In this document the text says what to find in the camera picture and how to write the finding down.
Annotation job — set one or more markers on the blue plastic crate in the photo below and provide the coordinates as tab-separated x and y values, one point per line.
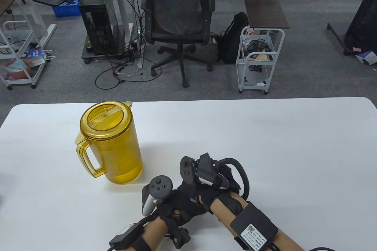
66	11

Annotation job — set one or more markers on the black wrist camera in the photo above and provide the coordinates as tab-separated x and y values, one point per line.
181	237

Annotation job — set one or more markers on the person's left forearm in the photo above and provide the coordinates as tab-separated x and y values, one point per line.
153	233

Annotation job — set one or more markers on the white blue carton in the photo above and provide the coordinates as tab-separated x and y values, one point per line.
368	58

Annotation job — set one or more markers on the wooden board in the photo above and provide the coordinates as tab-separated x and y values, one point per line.
262	56

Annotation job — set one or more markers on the dark brown side table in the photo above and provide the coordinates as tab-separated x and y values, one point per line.
266	14

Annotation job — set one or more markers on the person's right hand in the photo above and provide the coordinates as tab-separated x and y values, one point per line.
206	195

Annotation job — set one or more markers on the black mesh office chair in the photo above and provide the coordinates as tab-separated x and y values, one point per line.
176	6

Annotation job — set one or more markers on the black hand controller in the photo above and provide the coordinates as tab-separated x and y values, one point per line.
187	168
160	186

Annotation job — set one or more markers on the black backpack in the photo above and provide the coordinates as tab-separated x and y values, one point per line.
231	42

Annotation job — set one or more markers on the person's left hand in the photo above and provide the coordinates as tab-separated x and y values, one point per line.
182	209

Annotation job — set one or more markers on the person's right forearm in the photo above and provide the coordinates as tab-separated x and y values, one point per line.
223	207

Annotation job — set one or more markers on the white rolling cart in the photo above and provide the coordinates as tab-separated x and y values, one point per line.
256	87

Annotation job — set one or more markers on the black fabric stand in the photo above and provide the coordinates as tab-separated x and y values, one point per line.
362	27

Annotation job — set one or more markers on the white cart with basketball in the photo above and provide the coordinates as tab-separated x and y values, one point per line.
17	23

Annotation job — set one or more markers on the black computer tower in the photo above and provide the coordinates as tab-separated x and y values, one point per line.
97	27

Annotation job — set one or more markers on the yellow transparent kettle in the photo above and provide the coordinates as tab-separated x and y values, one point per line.
117	145

